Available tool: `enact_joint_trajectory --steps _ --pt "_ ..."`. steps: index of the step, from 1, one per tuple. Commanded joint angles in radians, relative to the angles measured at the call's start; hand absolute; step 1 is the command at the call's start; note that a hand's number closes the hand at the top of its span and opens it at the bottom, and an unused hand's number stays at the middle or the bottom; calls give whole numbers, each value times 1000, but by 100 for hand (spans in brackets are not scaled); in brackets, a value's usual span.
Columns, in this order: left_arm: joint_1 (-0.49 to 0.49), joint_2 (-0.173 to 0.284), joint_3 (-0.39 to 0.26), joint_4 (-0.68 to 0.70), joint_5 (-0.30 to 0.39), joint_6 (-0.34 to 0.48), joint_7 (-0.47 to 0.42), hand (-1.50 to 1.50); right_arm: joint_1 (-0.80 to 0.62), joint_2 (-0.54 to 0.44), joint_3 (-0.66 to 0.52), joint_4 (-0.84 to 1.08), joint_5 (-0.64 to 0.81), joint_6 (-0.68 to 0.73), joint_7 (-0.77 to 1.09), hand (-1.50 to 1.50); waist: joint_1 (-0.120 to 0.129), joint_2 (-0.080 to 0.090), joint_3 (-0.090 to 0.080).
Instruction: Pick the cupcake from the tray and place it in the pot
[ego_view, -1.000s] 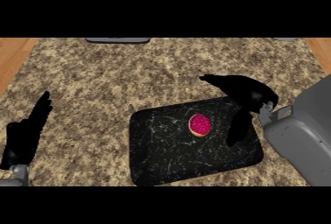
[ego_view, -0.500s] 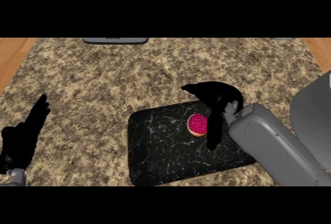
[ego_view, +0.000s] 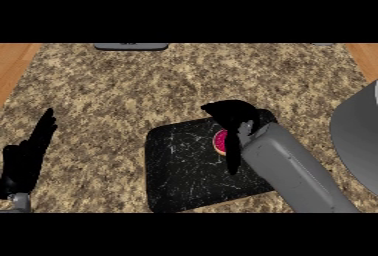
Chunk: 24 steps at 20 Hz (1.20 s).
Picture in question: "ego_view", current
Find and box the grey pot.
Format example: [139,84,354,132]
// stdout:
[328,79,378,198]

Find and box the pink frosted cupcake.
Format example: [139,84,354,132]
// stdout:
[211,129,230,157]

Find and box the black marble tray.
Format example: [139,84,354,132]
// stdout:
[143,109,281,214]

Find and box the dark grey flat appliance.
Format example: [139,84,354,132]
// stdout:
[93,42,170,52]

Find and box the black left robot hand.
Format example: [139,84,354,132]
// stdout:
[0,107,59,201]

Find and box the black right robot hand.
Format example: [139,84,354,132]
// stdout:
[199,99,272,177]

